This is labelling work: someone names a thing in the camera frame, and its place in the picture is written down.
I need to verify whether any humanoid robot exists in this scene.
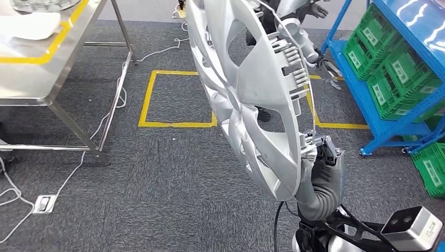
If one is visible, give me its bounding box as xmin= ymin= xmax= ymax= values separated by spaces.
xmin=244 ymin=0 xmax=345 ymax=123

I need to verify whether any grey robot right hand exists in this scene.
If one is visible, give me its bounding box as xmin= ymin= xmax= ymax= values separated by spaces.
xmin=294 ymin=135 xmax=346 ymax=222

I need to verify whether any stainless steel workbench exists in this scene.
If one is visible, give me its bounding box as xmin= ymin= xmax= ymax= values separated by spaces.
xmin=0 ymin=0 xmax=139 ymax=167

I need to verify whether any yellow tape on workbench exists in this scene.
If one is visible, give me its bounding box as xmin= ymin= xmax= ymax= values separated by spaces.
xmin=0 ymin=0 xmax=91 ymax=66

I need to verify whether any white plastic cover part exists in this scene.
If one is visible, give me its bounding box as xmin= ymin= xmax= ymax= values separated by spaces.
xmin=0 ymin=12 xmax=62 ymax=41

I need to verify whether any green plastic crate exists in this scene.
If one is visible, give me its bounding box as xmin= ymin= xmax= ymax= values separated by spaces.
xmin=383 ymin=41 xmax=445 ymax=102
xmin=409 ymin=142 xmax=445 ymax=200
xmin=366 ymin=69 xmax=445 ymax=122
xmin=342 ymin=32 xmax=387 ymax=82
xmin=354 ymin=3 xmax=401 ymax=53

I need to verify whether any blue metal shelf rack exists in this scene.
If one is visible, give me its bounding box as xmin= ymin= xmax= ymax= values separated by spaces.
xmin=321 ymin=0 xmax=445 ymax=156

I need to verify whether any white cable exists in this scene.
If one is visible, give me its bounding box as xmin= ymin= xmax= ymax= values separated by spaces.
xmin=136 ymin=37 xmax=190 ymax=64
xmin=52 ymin=60 xmax=129 ymax=199
xmin=0 ymin=156 xmax=36 ymax=244

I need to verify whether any black cable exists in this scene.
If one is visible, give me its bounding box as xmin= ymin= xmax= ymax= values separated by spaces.
xmin=273 ymin=201 xmax=287 ymax=252

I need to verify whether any silver plastic wheel cover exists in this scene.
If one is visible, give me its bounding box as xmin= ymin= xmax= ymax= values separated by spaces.
xmin=185 ymin=0 xmax=319 ymax=202
xmin=9 ymin=0 xmax=82 ymax=13

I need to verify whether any silver floor outlet box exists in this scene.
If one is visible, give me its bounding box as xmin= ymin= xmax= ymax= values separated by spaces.
xmin=32 ymin=194 xmax=58 ymax=215

